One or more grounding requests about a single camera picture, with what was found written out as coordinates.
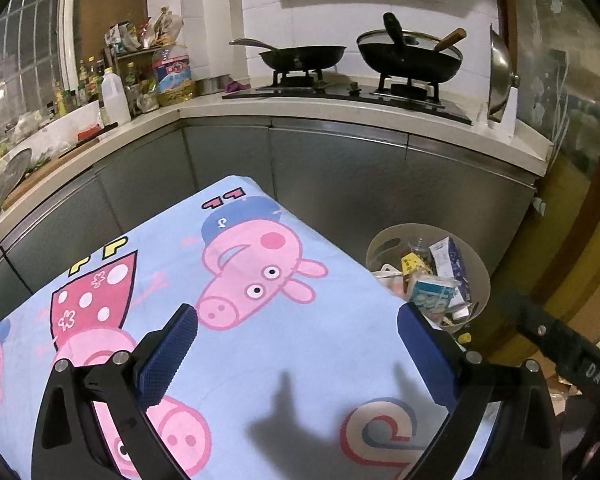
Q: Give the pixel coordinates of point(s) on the round metal strainer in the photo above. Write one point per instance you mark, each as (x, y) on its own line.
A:
(10, 176)

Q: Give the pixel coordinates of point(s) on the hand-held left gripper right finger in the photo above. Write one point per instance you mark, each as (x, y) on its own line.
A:
(425, 355)

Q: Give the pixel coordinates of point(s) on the clear plastic bottle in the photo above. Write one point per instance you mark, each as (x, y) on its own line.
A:
(420, 245)

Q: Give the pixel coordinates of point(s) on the small steel bowl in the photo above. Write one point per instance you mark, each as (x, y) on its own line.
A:
(215, 85)

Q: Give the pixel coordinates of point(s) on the black gas hob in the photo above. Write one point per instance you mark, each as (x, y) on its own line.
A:
(340, 95)

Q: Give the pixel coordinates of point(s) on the large cooking oil bottle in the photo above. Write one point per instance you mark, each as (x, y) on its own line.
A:
(172, 75)

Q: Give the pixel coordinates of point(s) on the wooden glass door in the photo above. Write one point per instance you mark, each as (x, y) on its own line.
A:
(555, 110)

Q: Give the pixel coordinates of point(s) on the wooden cutting board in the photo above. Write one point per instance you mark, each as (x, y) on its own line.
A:
(55, 165)

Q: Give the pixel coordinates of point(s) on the light blue drink carton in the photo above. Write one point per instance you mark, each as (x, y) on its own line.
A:
(432, 297)

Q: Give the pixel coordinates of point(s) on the small yellow scrap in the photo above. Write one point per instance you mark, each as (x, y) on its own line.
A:
(463, 338)

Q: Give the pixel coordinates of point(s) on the black frying pan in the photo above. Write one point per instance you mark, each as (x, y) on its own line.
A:
(305, 55)

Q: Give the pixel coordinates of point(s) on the black wok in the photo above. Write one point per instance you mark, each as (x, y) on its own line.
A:
(410, 65)

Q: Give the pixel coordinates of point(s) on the white lid holder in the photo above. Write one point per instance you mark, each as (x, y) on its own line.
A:
(507, 117)

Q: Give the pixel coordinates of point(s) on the kitchen window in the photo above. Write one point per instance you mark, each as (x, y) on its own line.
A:
(15, 35)

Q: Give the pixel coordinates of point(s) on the white plastic jug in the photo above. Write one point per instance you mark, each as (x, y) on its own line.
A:
(115, 97)

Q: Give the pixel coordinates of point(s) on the steel wok lid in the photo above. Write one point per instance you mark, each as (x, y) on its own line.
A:
(500, 70)

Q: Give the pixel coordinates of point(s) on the cartoon pig printed blanket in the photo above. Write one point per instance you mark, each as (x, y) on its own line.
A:
(305, 340)

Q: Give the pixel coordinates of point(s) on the wooden spice rack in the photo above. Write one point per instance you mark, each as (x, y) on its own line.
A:
(140, 40)

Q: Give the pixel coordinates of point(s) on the steel kitchen counter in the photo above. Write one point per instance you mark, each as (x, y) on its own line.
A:
(330, 170)

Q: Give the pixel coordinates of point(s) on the row of sauce bottles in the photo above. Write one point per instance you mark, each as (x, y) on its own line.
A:
(80, 85)

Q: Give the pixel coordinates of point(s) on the blue and white carton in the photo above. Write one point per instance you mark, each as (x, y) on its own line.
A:
(452, 260)

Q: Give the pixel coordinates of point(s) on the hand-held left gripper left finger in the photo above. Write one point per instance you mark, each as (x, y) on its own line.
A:
(172, 355)

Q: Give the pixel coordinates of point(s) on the translucent plastic bin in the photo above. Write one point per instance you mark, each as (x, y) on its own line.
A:
(380, 245)

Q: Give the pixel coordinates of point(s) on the glass pot lid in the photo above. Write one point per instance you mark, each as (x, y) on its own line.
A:
(415, 40)

